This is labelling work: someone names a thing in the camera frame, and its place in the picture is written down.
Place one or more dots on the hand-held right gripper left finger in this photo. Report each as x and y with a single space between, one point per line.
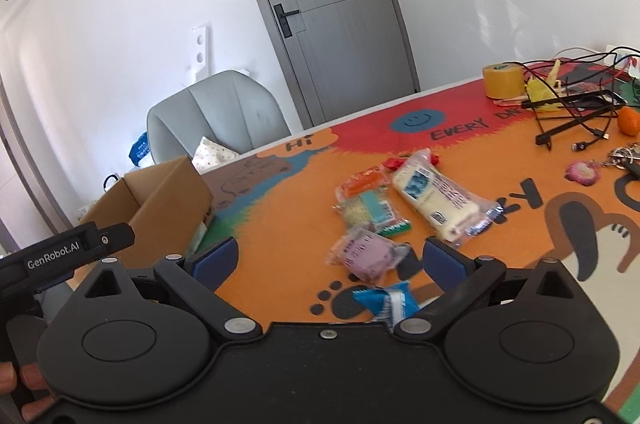
215 261

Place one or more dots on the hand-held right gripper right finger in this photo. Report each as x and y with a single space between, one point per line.
445 264

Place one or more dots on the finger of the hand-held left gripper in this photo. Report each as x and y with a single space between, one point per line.
117 238

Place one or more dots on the brown cardboard box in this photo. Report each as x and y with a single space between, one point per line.
160 199

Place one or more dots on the long white snack packet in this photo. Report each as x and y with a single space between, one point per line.
440 199

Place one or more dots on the blue snack packet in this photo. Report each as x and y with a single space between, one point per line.
387 304

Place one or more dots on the purple snack packet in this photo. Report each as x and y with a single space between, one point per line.
365 254

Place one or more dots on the green yellow cracker packet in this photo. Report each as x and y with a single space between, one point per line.
372 210

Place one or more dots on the red candy wrapper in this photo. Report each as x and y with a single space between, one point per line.
395 163

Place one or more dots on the orange snack packet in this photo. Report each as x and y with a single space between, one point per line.
362 185

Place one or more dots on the person's left hand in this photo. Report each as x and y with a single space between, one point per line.
32 376

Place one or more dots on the blue plastic bag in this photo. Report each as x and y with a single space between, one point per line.
140 151

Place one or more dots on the colourful printed table mat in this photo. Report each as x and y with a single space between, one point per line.
310 224

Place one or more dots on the white dotted pillow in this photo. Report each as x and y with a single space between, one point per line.
212 156

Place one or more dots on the light grey chair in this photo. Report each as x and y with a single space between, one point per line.
225 114

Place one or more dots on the yellow tape roll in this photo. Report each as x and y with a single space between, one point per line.
502 80

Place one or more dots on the white foam board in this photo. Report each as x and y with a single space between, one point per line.
200 51

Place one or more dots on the bunch of keys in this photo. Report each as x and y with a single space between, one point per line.
627 156

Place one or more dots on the pale yellow hair clip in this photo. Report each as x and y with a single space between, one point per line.
554 71

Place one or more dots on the orange fruit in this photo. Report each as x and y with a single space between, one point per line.
629 121

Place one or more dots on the grey door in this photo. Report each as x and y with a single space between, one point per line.
340 29

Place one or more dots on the white power strip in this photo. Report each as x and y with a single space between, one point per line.
625 54

